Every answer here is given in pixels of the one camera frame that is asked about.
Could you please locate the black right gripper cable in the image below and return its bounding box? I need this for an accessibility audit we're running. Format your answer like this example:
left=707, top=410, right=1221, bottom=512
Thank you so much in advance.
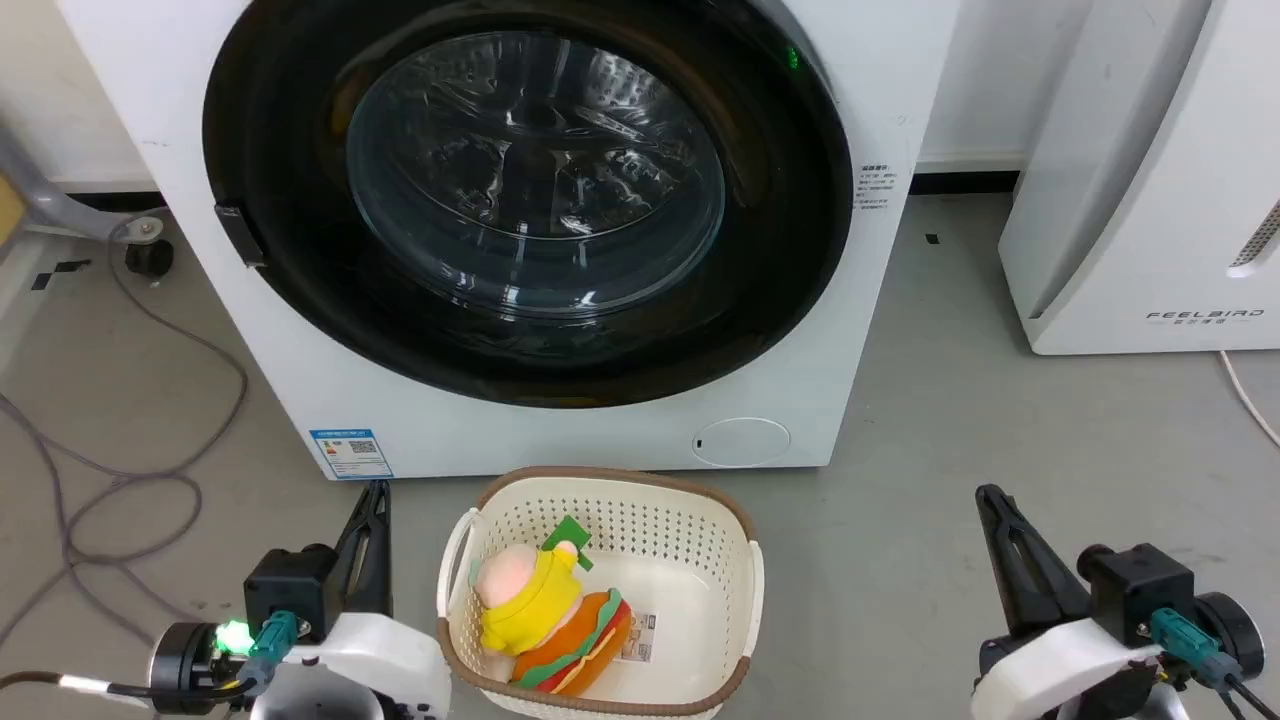
left=1149, top=607, right=1280, bottom=720

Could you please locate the blue energy label sticker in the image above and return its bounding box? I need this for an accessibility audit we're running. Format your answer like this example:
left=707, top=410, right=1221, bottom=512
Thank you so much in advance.
left=309, top=429, right=394, bottom=481

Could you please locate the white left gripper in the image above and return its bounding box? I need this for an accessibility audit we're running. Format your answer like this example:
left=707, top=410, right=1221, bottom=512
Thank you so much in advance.
left=149, top=480, right=454, bottom=720

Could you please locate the white floor cable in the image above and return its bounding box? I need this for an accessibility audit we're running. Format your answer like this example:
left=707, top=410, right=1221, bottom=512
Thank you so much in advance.
left=1216, top=349, right=1280, bottom=449

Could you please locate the yellow pink plush doll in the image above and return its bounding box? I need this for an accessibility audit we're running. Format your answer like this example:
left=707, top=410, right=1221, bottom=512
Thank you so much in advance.
left=469, top=516, right=594, bottom=659

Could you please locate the grey floor cable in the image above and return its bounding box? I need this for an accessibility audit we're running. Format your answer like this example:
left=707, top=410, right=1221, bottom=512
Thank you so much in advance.
left=0, top=214, right=250, bottom=653

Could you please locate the black rectangular plastic block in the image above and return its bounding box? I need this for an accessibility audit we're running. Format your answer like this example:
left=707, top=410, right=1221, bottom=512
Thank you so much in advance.
left=214, top=202, right=267, bottom=269

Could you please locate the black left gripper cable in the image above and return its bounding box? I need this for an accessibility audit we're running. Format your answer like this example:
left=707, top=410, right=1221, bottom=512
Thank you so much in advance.
left=0, top=611, right=301, bottom=703

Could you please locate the hamburger plush toy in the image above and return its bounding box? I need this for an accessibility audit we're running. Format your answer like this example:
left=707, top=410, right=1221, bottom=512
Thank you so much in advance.
left=509, top=588, right=635, bottom=699

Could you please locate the paper label with barcode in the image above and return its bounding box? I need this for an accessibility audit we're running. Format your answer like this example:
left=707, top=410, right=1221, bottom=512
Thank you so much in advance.
left=619, top=611, right=657, bottom=664

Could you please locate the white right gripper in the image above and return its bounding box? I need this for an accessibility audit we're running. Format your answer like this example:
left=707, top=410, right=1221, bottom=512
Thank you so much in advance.
left=969, top=484, right=1268, bottom=720

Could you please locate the white washing machine body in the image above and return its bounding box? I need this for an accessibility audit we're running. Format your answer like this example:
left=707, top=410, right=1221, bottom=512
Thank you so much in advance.
left=55, top=0, right=961, bottom=482

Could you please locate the white air purifier appliance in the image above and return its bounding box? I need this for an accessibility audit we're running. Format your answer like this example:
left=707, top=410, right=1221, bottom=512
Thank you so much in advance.
left=997, top=0, right=1280, bottom=357

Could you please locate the black caster wheel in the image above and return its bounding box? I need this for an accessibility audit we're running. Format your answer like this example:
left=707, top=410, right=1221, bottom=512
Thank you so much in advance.
left=123, top=217, right=177, bottom=279

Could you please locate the round white filter cover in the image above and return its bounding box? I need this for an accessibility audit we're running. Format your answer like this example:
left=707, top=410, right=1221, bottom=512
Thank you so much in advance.
left=691, top=416, right=793, bottom=469

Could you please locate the grey chair base leg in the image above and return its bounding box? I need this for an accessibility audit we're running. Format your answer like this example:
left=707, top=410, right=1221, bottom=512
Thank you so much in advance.
left=0, top=124, right=167, bottom=245

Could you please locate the cream laundry basket brown rim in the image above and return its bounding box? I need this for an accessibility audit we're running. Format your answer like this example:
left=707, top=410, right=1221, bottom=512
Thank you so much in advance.
left=435, top=465, right=767, bottom=720

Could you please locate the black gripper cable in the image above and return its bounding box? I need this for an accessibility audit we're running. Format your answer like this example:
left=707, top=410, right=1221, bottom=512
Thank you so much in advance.
left=0, top=611, right=301, bottom=703
left=1149, top=607, right=1280, bottom=720

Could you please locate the black round washer door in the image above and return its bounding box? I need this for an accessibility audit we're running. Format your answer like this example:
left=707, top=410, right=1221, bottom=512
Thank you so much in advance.
left=202, top=0, right=854, bottom=409

